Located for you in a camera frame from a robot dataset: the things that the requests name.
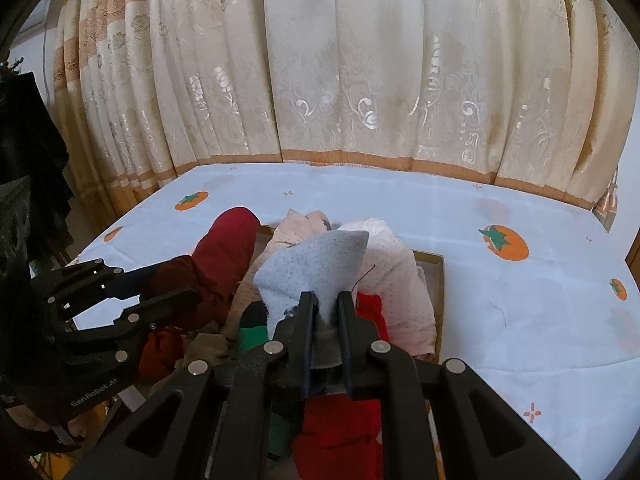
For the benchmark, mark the small red underwear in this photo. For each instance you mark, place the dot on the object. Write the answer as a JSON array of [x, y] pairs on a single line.
[[160, 352]]

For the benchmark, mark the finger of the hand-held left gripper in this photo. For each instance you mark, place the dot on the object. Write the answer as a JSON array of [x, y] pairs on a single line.
[[150, 307], [100, 277]]

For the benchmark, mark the cream underwear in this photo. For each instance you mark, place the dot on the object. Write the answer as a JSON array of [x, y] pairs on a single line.
[[207, 350]]

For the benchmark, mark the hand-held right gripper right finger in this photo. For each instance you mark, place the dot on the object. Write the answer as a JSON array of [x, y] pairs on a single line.
[[346, 320]]

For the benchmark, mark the shallow gold cardboard box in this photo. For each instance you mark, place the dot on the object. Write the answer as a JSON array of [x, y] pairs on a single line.
[[434, 285]]

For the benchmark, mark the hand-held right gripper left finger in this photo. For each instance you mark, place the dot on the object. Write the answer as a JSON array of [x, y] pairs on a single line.
[[306, 320]]

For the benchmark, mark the dark hanging clothes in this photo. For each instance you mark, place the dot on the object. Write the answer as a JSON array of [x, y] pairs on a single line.
[[30, 135]]

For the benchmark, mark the persimmon print tablecloth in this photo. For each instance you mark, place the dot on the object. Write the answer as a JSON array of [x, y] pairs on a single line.
[[500, 310]]

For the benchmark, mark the curtain tassel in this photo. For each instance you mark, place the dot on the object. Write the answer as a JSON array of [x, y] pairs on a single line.
[[607, 200]]

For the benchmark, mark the green and black underwear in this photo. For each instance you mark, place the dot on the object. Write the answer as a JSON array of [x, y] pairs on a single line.
[[247, 337]]

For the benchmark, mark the maroon underwear grey waistband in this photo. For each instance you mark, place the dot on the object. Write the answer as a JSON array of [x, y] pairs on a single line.
[[225, 245]]

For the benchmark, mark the beige floral curtain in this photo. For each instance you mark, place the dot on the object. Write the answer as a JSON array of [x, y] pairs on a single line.
[[350, 60]]

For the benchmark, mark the beige underwear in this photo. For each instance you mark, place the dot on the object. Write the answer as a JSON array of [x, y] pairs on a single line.
[[295, 230]]

